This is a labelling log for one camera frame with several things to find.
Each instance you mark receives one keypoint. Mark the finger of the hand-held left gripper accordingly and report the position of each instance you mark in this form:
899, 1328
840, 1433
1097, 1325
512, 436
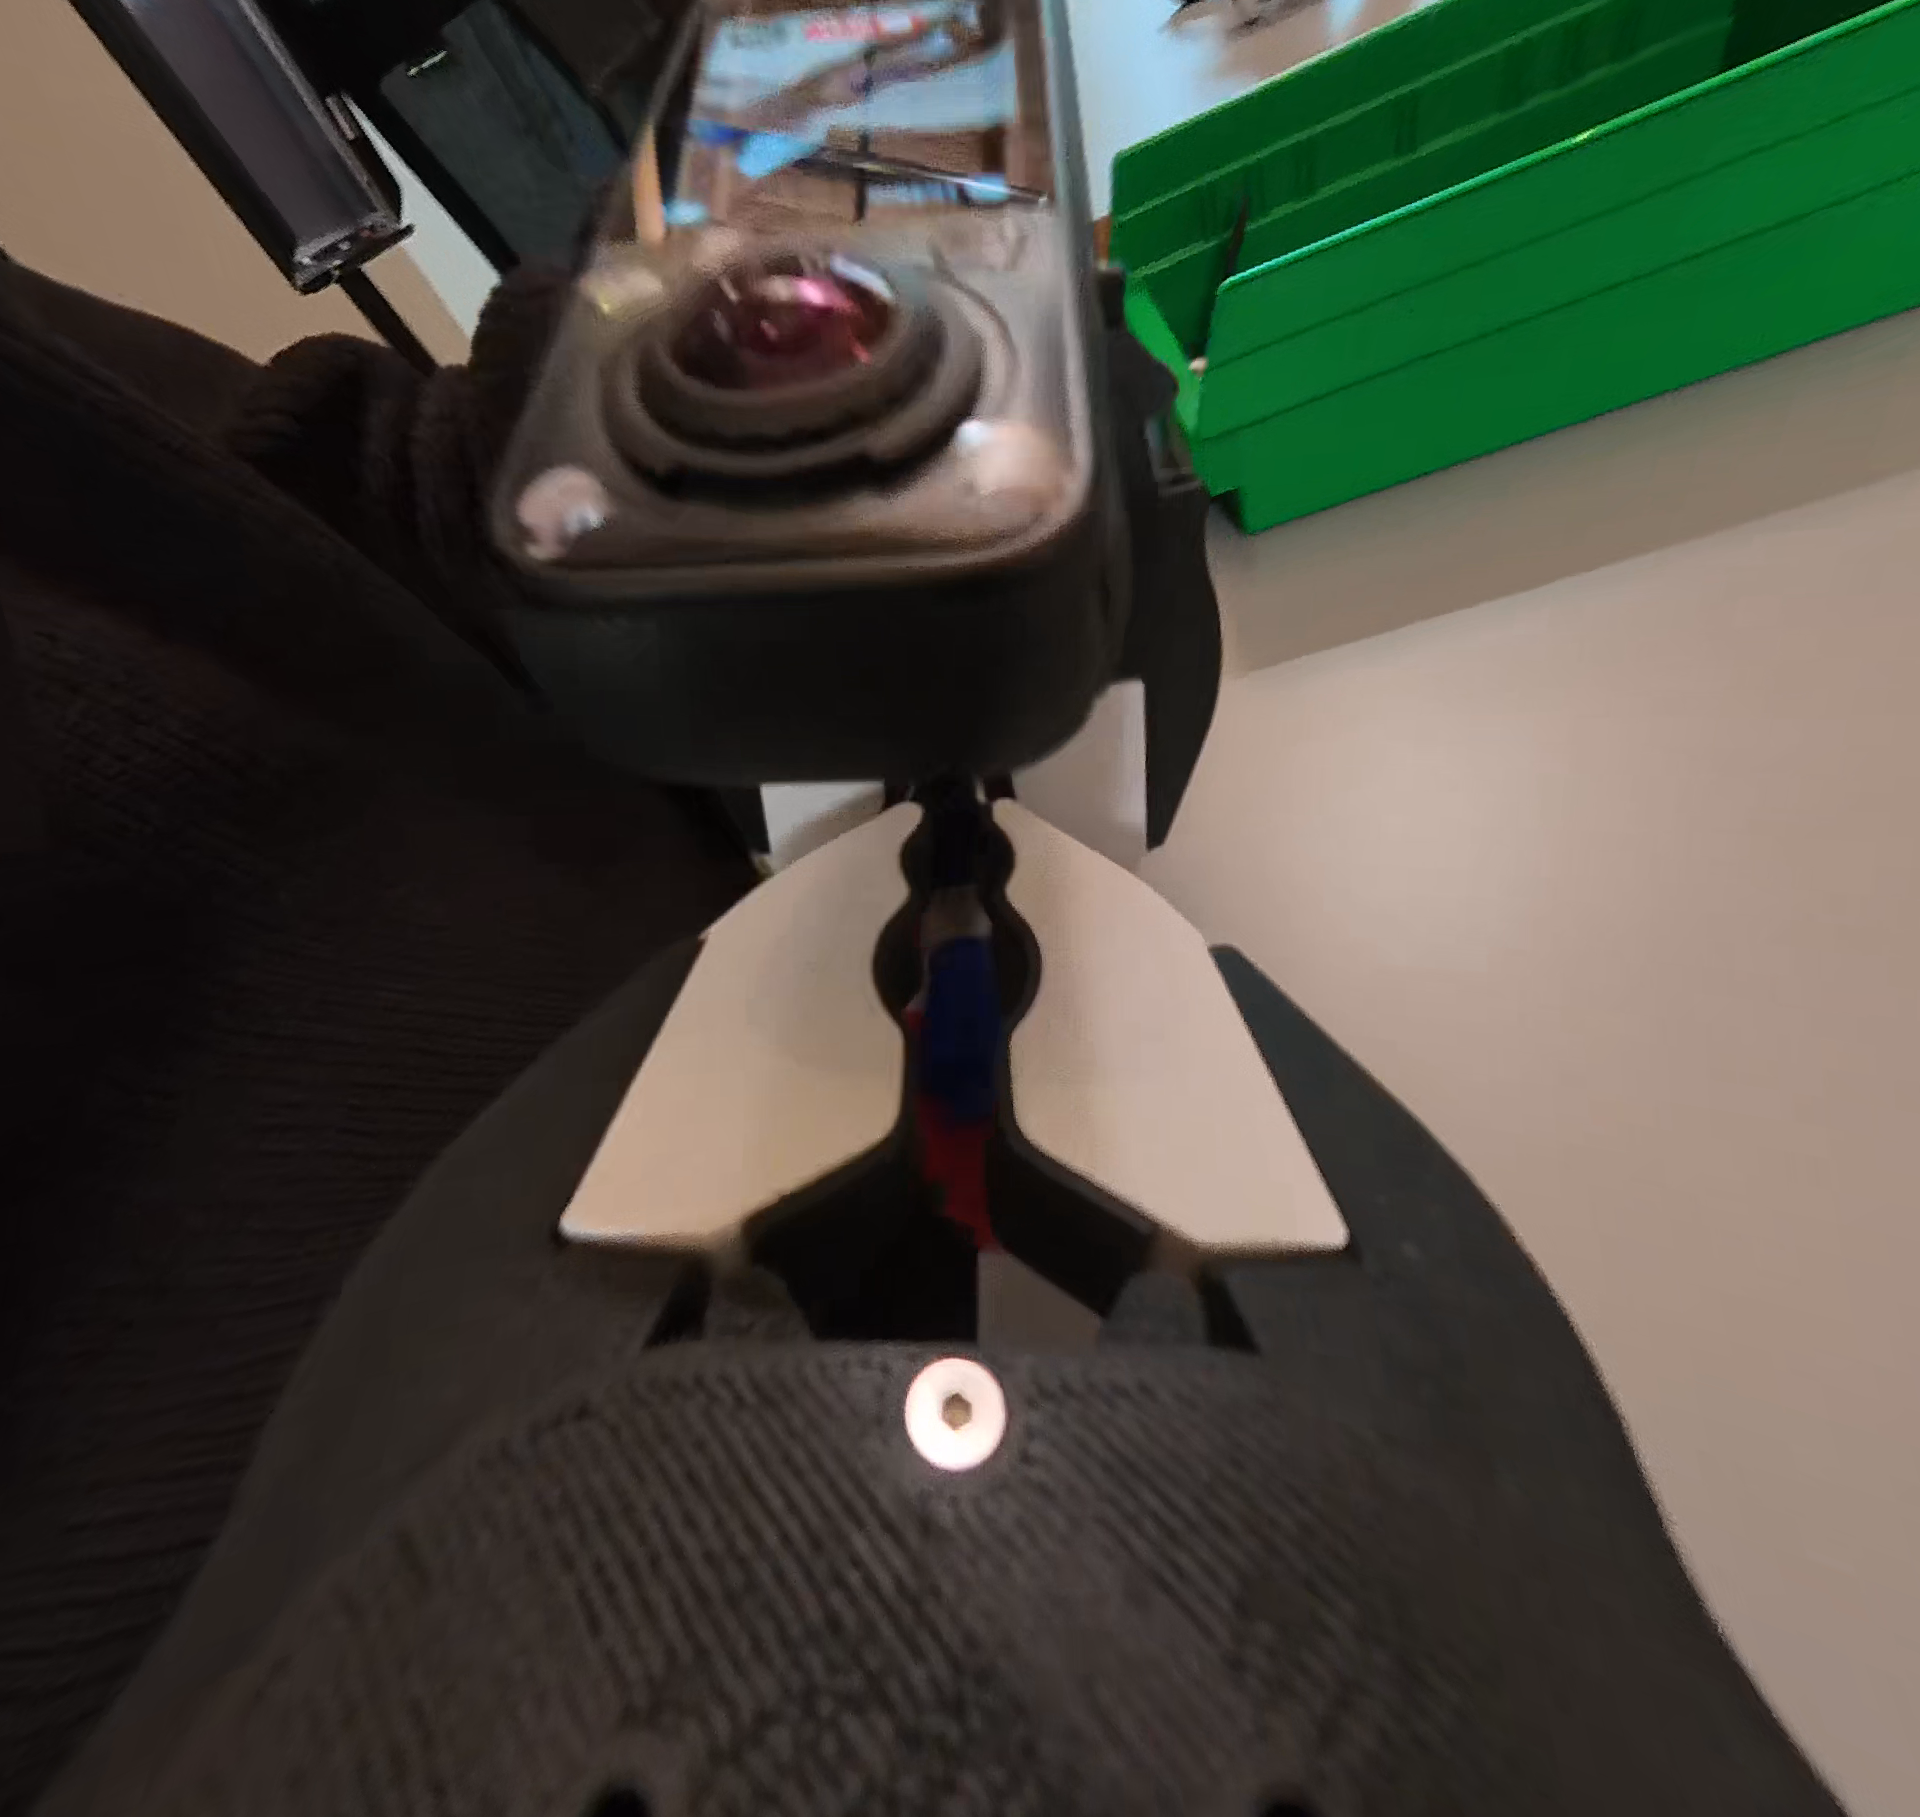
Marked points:
818, 814
1102, 781

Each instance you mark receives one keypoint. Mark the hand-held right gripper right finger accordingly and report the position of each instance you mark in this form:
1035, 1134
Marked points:
1171, 1098

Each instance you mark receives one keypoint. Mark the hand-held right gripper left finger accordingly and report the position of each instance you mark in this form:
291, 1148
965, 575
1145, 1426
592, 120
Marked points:
735, 1083

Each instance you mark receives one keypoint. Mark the blue dry erase marker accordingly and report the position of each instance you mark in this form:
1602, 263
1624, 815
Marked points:
959, 1022

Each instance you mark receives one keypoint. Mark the green plastic box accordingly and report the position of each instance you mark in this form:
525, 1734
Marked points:
1499, 348

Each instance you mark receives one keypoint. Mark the dark fabric panel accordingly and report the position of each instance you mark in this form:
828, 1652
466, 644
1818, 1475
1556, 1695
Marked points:
494, 92

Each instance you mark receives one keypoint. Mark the black aluminium frame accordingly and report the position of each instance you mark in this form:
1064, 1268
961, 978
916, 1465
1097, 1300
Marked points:
224, 92

